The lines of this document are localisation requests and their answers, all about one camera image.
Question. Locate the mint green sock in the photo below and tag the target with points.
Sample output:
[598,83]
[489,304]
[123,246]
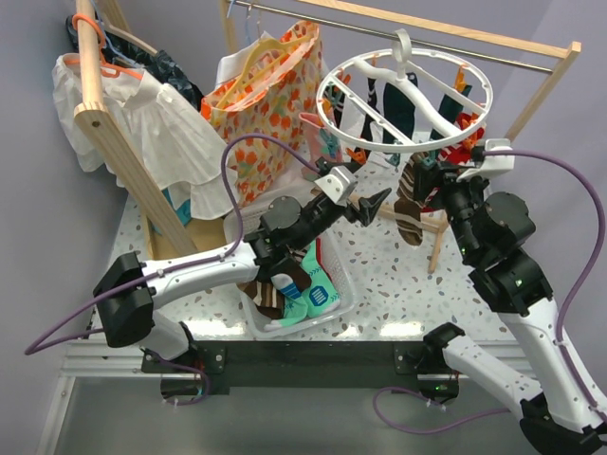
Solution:
[319,298]

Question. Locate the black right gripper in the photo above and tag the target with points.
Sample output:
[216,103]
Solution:
[427,177]

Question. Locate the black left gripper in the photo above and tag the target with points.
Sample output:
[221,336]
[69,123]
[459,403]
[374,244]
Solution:
[369,207]

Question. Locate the wooden left clothes rack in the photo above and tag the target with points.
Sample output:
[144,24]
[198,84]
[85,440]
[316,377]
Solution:
[117,150]

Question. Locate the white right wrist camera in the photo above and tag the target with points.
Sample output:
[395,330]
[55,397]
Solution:
[496,158]

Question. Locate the orange plastic hanger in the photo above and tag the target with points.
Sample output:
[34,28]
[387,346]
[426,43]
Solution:
[108,70]

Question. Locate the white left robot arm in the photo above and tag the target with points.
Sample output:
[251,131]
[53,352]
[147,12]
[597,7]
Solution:
[130,294]

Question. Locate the floral orange tote bag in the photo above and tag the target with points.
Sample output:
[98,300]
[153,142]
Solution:
[280,80]

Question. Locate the pink patterned sock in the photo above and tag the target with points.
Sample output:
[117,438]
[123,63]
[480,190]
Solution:
[321,143]

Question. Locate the teal clothespin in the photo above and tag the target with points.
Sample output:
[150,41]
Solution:
[427,161]

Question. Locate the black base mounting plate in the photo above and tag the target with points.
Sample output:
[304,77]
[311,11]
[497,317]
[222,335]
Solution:
[217,366]

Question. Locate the white plastic basket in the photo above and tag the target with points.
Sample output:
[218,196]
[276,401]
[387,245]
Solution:
[334,265]

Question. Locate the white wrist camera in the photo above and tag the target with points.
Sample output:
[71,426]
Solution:
[496,158]
[337,185]

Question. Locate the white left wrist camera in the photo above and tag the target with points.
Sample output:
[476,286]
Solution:
[337,185]

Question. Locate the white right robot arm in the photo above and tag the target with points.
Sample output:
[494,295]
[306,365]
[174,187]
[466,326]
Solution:
[551,408]

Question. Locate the dark patterned garment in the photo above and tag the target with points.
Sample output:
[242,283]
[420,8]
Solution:
[120,52]

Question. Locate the white ruffled dress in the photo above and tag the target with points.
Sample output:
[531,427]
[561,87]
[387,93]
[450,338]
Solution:
[178,147]

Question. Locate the brown striped sock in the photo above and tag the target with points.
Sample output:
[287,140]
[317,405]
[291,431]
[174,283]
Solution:
[407,210]
[267,299]

